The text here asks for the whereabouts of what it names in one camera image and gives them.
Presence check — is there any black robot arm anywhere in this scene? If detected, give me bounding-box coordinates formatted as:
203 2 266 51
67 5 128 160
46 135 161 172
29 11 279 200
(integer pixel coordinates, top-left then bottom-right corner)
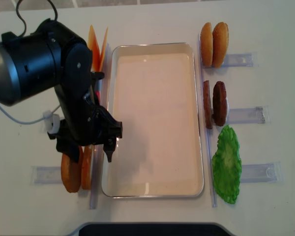
0 19 122 162

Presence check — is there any brown bun top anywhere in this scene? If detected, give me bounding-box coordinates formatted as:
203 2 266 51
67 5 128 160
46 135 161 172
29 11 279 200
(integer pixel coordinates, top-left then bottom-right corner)
61 146 84 193

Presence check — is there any right orange cheese slice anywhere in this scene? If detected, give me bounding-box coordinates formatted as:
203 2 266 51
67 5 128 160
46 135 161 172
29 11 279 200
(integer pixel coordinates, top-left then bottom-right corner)
99 28 108 72

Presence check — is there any white cable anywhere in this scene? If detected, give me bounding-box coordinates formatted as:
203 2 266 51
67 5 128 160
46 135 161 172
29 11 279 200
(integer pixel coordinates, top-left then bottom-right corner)
0 99 62 135

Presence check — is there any clear patty holder rail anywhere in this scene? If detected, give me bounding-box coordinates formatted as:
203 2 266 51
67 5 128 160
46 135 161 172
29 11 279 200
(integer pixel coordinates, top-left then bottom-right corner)
226 106 270 124

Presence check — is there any black device at table edge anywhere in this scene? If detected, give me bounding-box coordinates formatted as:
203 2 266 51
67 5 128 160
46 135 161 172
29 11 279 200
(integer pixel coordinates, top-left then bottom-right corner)
79 223 229 236

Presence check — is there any clear bread holder rail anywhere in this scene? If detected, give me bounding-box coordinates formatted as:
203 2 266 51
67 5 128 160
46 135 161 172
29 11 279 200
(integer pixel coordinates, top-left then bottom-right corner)
222 52 259 67

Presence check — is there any left orange cheese slice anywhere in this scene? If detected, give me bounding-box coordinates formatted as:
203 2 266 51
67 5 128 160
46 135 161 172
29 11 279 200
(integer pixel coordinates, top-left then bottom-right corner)
88 25 100 72

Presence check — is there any long clear right strip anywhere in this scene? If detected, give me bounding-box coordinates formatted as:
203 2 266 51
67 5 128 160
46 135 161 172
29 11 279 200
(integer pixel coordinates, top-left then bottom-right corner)
198 33 217 208

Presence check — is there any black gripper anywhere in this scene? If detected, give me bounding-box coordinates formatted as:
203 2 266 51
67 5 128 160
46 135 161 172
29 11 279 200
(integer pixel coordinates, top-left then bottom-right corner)
49 86 122 163

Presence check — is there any clear lettuce holder rail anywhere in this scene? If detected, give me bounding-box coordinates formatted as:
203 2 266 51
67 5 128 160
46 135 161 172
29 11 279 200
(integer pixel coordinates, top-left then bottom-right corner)
240 162 283 183

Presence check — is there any long clear left strip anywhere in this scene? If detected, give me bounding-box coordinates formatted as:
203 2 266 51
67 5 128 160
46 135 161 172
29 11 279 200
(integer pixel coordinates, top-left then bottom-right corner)
89 43 112 209

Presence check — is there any green lettuce leaf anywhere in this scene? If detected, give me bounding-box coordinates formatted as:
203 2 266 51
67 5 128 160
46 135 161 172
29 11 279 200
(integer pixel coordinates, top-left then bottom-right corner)
212 125 242 205

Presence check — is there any right red tomato slice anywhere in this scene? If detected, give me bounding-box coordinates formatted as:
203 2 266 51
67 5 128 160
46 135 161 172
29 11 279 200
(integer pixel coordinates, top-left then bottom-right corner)
94 80 102 100

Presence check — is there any long clear strip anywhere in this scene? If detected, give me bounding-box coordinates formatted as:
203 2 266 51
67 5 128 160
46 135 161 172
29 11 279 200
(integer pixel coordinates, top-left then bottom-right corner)
89 43 112 209
198 33 217 208

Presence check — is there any black cable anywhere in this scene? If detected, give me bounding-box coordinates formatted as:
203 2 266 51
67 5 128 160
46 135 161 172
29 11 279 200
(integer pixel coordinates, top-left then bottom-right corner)
15 0 59 37

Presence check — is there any clear bun holder rail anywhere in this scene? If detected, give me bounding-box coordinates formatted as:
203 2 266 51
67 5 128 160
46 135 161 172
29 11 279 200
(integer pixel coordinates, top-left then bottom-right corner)
30 166 62 185

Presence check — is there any thin brown meat patty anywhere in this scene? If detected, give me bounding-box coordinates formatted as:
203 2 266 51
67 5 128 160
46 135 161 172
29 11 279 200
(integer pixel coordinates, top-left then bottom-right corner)
203 80 212 129

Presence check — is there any left golden bread slice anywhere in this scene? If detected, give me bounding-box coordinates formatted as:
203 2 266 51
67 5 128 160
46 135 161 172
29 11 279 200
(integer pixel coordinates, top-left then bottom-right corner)
200 22 213 67

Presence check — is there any orange cheese slice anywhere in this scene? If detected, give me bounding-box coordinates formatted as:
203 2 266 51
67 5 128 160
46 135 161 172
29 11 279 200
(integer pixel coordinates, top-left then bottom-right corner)
99 28 108 72
88 25 100 72

